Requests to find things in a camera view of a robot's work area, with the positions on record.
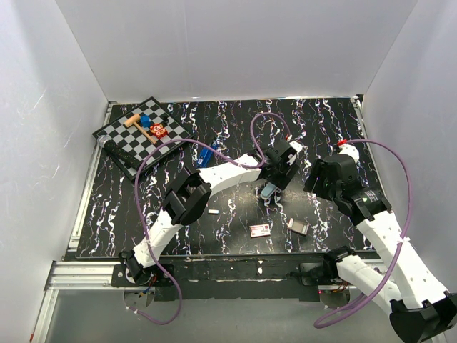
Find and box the light blue stapler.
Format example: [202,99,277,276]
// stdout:
[260,182,278,200]

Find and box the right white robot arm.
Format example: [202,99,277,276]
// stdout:
[304,154,456,342]

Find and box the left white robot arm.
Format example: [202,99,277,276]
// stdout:
[119,140,303,286]

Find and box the open staple box tray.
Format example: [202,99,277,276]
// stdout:
[287,218,309,236]

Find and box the red white staple box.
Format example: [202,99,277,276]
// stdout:
[249,224,271,238]

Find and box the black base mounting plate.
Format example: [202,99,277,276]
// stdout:
[111,253,340,302]

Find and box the blue toy block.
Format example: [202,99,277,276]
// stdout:
[141,115,151,128]

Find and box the checkered chess board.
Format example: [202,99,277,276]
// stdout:
[92,96,194,182]

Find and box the wooden toy mallet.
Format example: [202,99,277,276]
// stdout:
[124,114,157,145]

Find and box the black cylinder silver cap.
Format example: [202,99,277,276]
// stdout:
[97,135,122,159]

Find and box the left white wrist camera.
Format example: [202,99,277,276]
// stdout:
[286,134,303,154]

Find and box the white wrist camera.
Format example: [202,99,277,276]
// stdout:
[337,139,360,164]
[286,134,303,154]

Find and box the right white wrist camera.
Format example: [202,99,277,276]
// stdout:
[337,139,360,164]

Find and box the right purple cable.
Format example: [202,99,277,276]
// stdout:
[313,139,414,329]

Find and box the purple cable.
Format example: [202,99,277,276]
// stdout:
[313,139,414,329]
[124,112,292,326]

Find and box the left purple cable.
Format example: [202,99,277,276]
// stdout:
[124,112,292,326]

